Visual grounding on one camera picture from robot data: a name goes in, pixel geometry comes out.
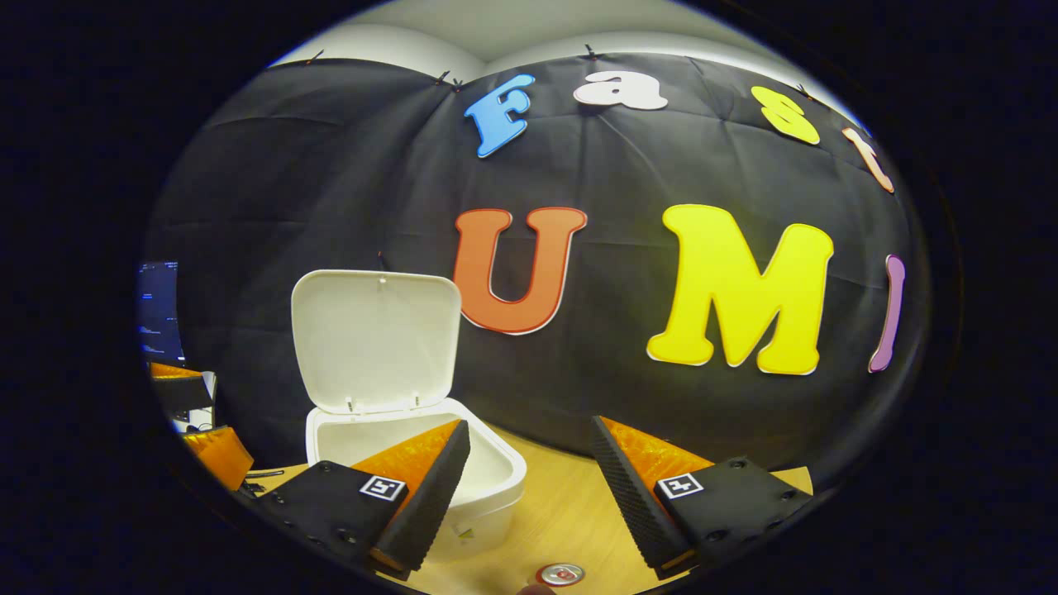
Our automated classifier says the wooden desktop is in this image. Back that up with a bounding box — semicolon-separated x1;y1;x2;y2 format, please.
244;421;815;595

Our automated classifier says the white desktop garbage bin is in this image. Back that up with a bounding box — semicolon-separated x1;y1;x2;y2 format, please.
291;269;528;564

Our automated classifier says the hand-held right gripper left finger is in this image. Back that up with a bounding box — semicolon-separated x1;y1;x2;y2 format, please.
260;419;472;581

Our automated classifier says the black backdrop cloth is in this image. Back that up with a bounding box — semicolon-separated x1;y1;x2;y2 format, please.
141;51;935;497

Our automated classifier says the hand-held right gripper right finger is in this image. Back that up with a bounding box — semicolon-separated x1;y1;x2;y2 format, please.
590;416;815;579

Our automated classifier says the red pop can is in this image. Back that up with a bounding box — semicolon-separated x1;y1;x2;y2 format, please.
535;563;586;588

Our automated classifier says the computer monitor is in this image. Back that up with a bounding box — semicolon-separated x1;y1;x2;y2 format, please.
136;262;185;366

